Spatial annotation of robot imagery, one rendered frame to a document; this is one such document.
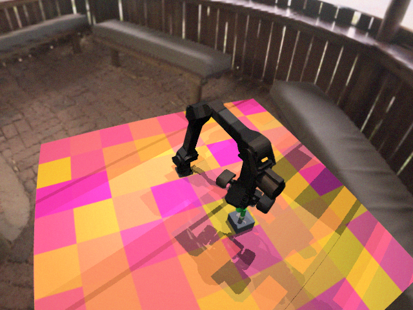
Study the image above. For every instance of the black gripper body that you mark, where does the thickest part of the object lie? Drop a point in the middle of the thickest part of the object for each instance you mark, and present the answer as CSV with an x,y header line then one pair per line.
x,y
264,203

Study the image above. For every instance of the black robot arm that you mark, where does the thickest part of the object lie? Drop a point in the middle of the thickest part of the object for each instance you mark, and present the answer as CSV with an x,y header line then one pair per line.
x,y
252,145

